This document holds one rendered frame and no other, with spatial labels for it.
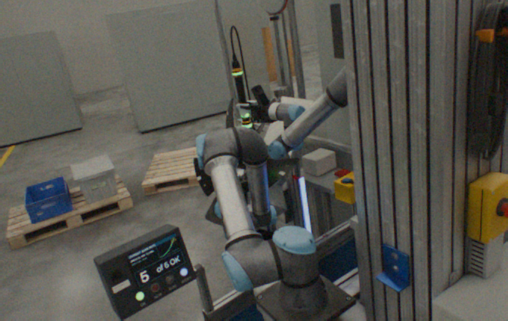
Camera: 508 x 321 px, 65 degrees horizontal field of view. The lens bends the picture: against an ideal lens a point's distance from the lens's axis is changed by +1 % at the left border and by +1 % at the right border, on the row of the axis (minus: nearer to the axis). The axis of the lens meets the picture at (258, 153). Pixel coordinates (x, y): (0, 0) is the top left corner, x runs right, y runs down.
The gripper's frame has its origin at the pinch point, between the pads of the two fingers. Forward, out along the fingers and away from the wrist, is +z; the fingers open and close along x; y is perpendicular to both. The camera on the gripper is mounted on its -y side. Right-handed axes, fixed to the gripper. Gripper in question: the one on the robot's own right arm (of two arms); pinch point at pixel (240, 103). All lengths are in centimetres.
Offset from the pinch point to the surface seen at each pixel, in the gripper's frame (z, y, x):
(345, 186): -44, 39, 14
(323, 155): 1, 50, 59
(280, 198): -12, 49, 4
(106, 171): 270, 106, 35
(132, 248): -27, 21, -78
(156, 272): -32, 31, -75
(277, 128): 10.8, 25.4, 33.8
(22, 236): 288, 141, -56
